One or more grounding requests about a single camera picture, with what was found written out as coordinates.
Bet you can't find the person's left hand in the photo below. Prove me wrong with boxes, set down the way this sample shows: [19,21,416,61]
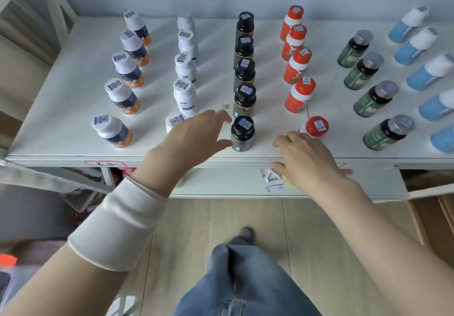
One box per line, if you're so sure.
[143,109,234,185]

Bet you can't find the person's right hand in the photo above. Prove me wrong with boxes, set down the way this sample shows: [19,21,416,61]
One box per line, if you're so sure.
[272,130,355,203]

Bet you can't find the white metal shelf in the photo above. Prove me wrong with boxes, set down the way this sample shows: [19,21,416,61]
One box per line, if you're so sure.
[0,0,454,203]

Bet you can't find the black bottle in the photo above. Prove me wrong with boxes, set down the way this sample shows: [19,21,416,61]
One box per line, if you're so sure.
[233,58,256,93]
[234,35,254,65]
[230,115,255,152]
[236,11,255,40]
[232,83,257,118]

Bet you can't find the white cap navy orange bottle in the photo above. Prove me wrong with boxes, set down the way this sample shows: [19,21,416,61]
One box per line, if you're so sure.
[119,30,151,67]
[112,52,146,90]
[91,114,135,149]
[123,10,152,47]
[104,78,142,116]

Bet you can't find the white cap blue bottle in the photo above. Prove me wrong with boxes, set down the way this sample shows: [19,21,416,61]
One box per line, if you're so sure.
[418,88,454,122]
[406,53,454,91]
[393,27,439,66]
[387,5,430,44]
[430,124,454,154]

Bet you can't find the clear storage box orange latches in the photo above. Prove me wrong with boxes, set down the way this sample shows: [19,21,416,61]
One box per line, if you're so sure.
[0,253,42,311]

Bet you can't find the person's left forearm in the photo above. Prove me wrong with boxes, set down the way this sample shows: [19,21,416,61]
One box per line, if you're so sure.
[0,154,176,316]

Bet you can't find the person's dark shoe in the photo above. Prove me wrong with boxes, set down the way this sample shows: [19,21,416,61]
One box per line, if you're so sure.
[238,226,255,244]

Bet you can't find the person's blue jeans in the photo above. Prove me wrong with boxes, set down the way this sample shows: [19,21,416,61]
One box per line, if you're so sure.
[173,236,322,316]

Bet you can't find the row of red-capped orange bottles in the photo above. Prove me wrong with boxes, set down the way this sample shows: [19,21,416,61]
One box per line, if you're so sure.
[7,16,314,159]

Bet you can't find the small paper label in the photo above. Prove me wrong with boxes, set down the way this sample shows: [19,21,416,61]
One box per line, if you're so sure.
[260,168,286,193]

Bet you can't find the red plastic packets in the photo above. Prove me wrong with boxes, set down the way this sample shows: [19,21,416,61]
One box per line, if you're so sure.
[113,167,137,185]

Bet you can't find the red bordered white label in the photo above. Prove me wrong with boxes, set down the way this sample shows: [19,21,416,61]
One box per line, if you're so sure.
[84,160,127,168]

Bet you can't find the white knit wristband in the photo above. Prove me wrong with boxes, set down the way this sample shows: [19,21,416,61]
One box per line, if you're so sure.
[67,177,168,272]

